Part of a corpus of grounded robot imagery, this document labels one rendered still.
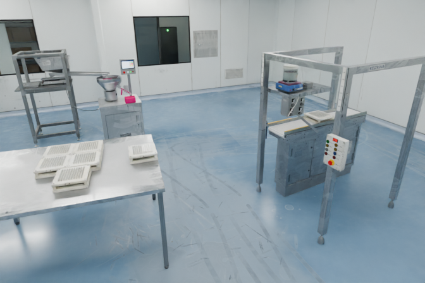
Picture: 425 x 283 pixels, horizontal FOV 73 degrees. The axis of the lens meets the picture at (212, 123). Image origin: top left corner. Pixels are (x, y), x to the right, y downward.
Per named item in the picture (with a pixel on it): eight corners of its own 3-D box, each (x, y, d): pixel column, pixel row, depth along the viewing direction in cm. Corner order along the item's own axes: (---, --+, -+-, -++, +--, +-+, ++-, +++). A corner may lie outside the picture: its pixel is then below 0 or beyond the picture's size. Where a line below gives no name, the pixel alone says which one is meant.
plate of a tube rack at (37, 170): (33, 174, 227) (33, 171, 226) (41, 160, 249) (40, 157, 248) (67, 169, 233) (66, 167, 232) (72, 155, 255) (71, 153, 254)
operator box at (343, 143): (339, 172, 226) (344, 141, 216) (322, 162, 240) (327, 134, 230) (344, 170, 228) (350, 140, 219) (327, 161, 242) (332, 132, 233)
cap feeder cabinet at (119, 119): (106, 153, 453) (99, 107, 425) (104, 139, 501) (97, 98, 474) (146, 146, 475) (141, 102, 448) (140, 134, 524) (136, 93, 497)
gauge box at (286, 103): (287, 117, 286) (289, 98, 279) (280, 114, 295) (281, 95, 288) (303, 114, 296) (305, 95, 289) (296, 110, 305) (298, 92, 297)
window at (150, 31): (138, 66, 703) (132, 16, 662) (137, 66, 704) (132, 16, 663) (191, 62, 753) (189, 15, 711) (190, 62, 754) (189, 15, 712)
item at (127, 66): (124, 98, 472) (119, 59, 450) (123, 96, 481) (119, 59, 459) (138, 96, 481) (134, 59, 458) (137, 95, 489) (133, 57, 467)
